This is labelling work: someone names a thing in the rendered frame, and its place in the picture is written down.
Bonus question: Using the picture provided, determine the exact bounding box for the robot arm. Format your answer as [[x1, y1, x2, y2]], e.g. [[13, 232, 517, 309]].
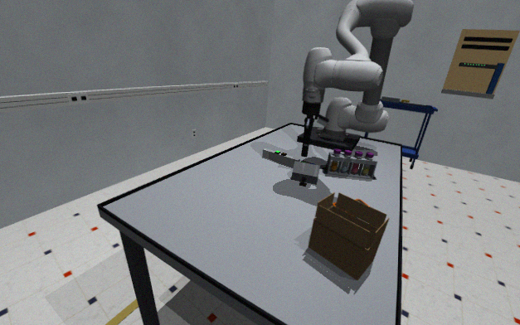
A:
[[302, 0, 414, 142]]

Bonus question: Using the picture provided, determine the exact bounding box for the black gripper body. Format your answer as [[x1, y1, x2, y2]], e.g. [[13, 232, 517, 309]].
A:
[[302, 102, 321, 124]]

